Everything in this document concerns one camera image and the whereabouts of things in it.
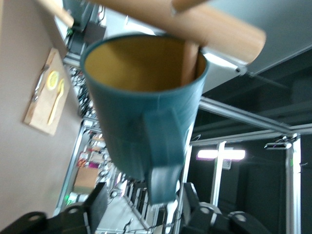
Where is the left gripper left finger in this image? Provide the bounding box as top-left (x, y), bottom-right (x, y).
top-left (0, 181), bottom-right (108, 234)

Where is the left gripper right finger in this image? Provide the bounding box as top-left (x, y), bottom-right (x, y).
top-left (180, 182), bottom-right (272, 234)

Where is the teal cup yellow inside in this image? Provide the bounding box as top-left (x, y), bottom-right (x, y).
top-left (80, 34), bottom-right (210, 206)

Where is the wooden cup rack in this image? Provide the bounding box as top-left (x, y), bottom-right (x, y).
top-left (36, 0), bottom-right (267, 85)

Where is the bright ceiling light panel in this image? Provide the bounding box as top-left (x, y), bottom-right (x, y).
top-left (196, 149), bottom-right (246, 162)

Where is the brown table cover sheet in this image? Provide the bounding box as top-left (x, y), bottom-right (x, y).
top-left (0, 0), bottom-right (85, 229)

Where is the bamboo cutting board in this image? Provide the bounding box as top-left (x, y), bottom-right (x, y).
top-left (22, 47), bottom-right (72, 137)

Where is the yellow plastic fork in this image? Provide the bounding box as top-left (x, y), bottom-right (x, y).
top-left (47, 78), bottom-right (65, 126)

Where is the grey camera on frame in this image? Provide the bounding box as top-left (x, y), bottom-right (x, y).
top-left (264, 140), bottom-right (293, 150)

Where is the aluminium frame profile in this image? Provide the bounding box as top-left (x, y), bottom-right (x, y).
top-left (190, 96), bottom-right (302, 234)

